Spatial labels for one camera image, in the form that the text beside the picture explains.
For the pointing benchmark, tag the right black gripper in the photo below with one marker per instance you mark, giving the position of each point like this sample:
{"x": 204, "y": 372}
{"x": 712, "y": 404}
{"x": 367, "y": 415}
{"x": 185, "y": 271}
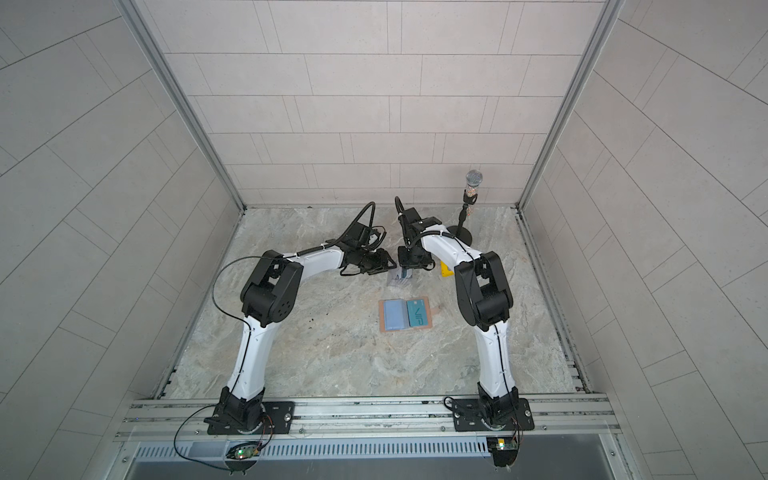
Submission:
{"x": 406, "y": 262}

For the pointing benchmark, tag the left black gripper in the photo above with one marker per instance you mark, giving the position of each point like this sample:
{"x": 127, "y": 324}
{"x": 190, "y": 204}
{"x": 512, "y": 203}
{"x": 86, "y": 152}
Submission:
{"x": 380, "y": 262}

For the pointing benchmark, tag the clear acrylic card box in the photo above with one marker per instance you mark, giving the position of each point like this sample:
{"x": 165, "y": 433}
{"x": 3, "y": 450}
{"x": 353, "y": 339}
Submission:
{"x": 400, "y": 277}

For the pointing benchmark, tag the teal VIP card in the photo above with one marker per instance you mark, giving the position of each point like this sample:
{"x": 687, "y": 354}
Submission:
{"x": 418, "y": 313}

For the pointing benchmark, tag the brown leather card holder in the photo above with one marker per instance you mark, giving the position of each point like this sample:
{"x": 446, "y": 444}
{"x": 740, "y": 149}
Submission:
{"x": 393, "y": 315}

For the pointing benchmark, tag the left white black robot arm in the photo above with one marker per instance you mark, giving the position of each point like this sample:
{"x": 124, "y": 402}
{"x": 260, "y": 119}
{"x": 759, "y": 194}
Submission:
{"x": 268, "y": 297}

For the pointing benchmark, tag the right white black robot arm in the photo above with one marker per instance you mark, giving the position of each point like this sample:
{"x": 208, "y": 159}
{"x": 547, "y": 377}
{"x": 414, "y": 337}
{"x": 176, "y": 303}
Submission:
{"x": 484, "y": 300}

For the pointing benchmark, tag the yellow triangular plastic piece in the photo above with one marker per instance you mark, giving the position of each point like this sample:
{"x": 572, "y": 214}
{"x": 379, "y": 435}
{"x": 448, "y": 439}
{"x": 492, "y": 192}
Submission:
{"x": 446, "y": 271}

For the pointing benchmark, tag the right circuit board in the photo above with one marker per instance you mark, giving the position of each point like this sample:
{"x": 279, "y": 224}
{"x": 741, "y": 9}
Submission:
{"x": 503, "y": 450}

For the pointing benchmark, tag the left green circuit board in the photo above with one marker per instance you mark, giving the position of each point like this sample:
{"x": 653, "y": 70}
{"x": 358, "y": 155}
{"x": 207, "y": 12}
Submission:
{"x": 244, "y": 451}

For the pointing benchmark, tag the perforated vent strip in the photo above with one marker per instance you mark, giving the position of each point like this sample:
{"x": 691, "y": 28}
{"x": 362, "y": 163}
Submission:
{"x": 329, "y": 448}

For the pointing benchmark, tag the aluminium mounting rail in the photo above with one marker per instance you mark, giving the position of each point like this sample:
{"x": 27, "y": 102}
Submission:
{"x": 368, "y": 417}

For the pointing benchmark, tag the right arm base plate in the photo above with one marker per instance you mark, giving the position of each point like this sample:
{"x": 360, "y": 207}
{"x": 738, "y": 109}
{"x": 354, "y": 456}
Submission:
{"x": 475, "y": 415}

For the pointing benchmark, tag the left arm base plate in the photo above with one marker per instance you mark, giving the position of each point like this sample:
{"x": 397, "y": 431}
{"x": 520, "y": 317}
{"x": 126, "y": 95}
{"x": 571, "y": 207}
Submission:
{"x": 272, "y": 417}

